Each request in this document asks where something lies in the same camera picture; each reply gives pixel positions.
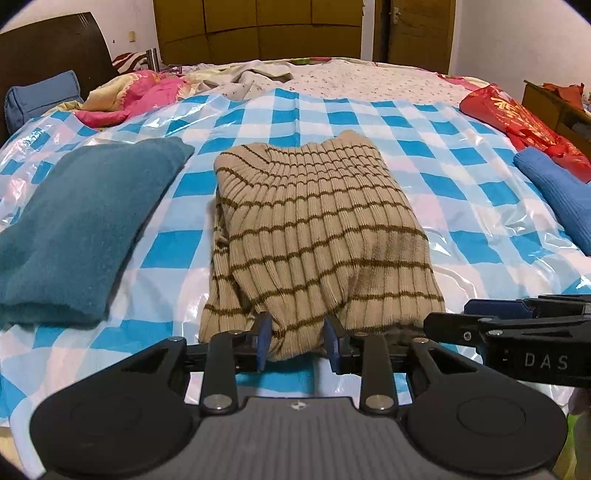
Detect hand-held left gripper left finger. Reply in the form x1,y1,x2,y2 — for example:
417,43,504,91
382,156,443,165
120,312,273,412

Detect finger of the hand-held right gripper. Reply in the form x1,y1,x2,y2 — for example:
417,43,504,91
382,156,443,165
423,313,509,344
463,295,591,319

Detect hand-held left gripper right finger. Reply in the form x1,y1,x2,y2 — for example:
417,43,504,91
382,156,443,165
324,315,477,414

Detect beige striped ribbed sweater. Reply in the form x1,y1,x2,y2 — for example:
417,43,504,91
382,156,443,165
198,130,446,362

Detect blue folded cloth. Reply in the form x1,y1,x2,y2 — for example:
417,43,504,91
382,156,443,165
513,148,591,257

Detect blue checkered plastic sheet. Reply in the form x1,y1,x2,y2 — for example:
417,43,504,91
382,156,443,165
0,88,591,421

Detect red gold plastic bag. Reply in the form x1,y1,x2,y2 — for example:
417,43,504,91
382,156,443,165
459,84,591,183

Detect brown cardboard box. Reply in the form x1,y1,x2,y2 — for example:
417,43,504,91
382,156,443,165
522,79,591,148

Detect teal folded sweater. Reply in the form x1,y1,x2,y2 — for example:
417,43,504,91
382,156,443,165
0,137,196,326

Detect white dotted bedsheet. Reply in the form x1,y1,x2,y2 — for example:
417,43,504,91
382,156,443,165
277,58,490,109

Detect beige crumpled cloth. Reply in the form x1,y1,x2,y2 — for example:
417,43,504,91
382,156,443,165
185,59,296,100

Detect pink floral quilt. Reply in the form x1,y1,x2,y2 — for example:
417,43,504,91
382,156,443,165
76,69,222,127

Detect brown wooden door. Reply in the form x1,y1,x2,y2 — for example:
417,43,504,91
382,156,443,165
374,0,455,75

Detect red striped cloth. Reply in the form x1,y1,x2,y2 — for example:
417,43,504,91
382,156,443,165
113,52,153,75

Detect brown wooden wardrobe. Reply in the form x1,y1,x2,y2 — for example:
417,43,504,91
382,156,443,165
152,0,363,65

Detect blue pillow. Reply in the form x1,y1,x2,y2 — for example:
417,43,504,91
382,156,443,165
4,70,85,134

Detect dark wooden headboard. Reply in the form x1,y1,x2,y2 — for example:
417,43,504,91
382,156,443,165
0,12,118,144

